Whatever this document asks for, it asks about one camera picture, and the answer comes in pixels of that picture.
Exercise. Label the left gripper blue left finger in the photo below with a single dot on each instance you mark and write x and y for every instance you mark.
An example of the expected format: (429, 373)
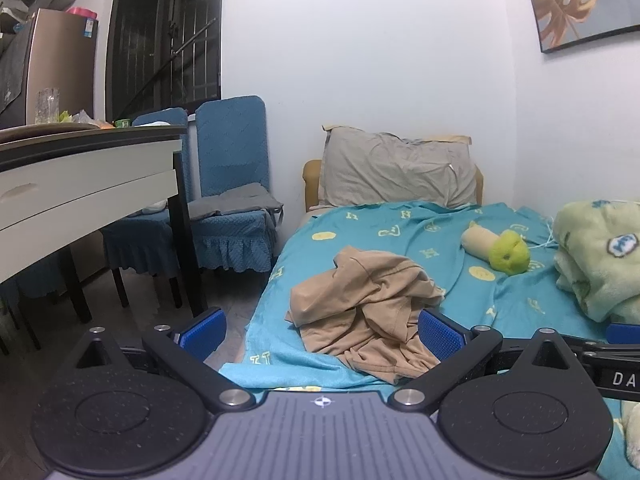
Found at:
(181, 355)

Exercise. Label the white desk with dark top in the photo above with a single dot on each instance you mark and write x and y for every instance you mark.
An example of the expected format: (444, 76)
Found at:
(60, 183)

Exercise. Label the green and beige plush toy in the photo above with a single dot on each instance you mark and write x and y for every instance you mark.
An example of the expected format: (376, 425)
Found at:
(506, 252)

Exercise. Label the blue covered chair near bed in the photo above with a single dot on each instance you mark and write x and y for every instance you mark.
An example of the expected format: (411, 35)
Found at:
(232, 151)

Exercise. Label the light green fleece blanket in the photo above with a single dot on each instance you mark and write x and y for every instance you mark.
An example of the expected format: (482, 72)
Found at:
(598, 257)

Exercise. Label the clear glass on desk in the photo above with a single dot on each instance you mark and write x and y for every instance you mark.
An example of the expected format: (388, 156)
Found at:
(47, 106)

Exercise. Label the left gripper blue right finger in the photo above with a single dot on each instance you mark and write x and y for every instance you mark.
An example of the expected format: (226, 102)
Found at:
(463, 355)

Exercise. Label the tan t-shirt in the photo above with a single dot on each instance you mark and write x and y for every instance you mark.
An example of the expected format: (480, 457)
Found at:
(365, 312)

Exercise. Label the turquoise patterned bed sheet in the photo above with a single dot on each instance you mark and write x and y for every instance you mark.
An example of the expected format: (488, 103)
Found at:
(510, 340)

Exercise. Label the dark barred window door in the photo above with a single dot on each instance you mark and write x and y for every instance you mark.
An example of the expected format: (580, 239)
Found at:
(160, 54)

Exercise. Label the blue covered chair behind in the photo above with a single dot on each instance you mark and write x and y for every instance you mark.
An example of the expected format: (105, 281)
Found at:
(143, 242)

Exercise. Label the brown refrigerator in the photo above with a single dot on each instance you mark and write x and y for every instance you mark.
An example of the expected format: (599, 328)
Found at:
(54, 50)

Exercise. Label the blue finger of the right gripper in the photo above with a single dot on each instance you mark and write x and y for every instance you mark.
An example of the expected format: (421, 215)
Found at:
(620, 333)

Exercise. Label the grey pillow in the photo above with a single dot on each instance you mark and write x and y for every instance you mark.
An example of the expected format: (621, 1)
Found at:
(360, 168)

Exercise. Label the grey folded cloth on chair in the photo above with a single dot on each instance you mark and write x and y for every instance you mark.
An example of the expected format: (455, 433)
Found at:
(249, 197)

